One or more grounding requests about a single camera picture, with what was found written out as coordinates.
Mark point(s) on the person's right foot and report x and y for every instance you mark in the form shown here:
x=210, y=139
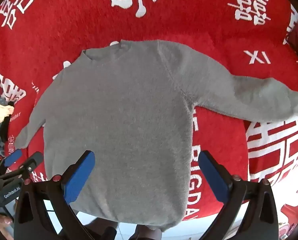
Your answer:
x=149, y=233

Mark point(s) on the person's left foot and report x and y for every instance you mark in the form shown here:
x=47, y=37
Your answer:
x=104, y=232

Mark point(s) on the black cloth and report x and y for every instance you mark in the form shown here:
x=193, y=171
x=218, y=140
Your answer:
x=4, y=130

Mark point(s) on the person's foot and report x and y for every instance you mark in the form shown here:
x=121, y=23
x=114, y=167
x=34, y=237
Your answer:
x=149, y=233
x=104, y=232

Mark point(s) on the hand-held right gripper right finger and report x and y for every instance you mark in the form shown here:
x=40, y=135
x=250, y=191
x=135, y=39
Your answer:
x=213, y=177

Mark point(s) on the person's left forearm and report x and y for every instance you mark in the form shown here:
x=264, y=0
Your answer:
x=0, y=221

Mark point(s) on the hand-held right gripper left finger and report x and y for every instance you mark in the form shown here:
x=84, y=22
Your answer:
x=79, y=177

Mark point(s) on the red printed blanket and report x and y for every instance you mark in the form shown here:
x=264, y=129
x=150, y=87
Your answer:
x=176, y=17

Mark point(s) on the grey sweater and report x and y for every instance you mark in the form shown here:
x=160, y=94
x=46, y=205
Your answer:
x=119, y=110

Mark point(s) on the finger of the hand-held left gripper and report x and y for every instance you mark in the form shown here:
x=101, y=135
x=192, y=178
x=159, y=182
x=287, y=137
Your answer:
x=13, y=157
x=31, y=163

